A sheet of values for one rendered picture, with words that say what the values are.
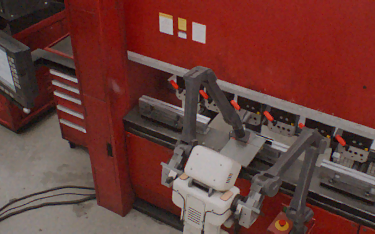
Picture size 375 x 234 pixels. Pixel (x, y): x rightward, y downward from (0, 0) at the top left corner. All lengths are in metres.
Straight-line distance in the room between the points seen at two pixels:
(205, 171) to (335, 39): 0.86
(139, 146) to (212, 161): 1.21
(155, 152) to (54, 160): 1.31
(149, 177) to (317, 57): 1.56
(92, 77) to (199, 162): 1.11
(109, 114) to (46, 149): 1.43
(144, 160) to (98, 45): 0.90
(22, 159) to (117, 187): 1.14
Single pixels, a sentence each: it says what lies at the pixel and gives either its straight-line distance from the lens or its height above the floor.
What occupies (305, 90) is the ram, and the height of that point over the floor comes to 1.43.
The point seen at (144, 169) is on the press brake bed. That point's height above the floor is 0.48.
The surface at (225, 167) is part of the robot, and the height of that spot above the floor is 1.37.
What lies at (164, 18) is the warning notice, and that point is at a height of 1.61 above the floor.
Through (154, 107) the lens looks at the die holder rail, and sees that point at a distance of 3.26.
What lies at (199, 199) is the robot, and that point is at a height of 1.21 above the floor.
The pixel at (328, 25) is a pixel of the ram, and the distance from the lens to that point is 2.44.
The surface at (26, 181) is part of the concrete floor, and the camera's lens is 4.29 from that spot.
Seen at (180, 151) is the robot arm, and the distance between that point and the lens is 2.46.
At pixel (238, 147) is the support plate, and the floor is 1.00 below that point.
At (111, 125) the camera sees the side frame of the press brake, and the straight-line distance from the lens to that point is 3.26.
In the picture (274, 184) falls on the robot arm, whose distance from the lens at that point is 2.32.
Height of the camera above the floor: 2.90
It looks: 38 degrees down
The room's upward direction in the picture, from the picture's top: straight up
